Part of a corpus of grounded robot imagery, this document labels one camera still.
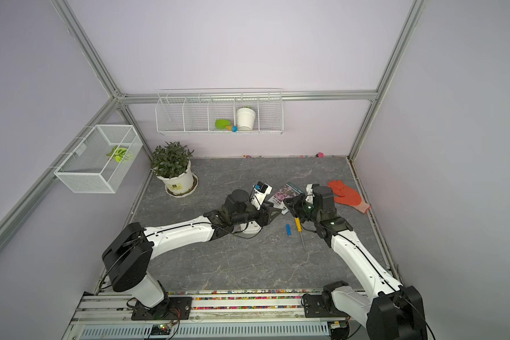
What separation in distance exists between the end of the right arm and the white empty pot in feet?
1.31

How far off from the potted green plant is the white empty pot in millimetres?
293

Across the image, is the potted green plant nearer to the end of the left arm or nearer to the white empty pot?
the white empty pot

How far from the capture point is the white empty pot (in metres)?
0.93

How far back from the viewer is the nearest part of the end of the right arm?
0.70m

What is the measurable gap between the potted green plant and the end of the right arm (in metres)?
0.54

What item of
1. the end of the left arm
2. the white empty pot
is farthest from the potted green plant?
the end of the left arm

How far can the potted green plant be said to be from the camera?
3.11 feet

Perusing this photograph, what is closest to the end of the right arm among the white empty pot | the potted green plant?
the white empty pot
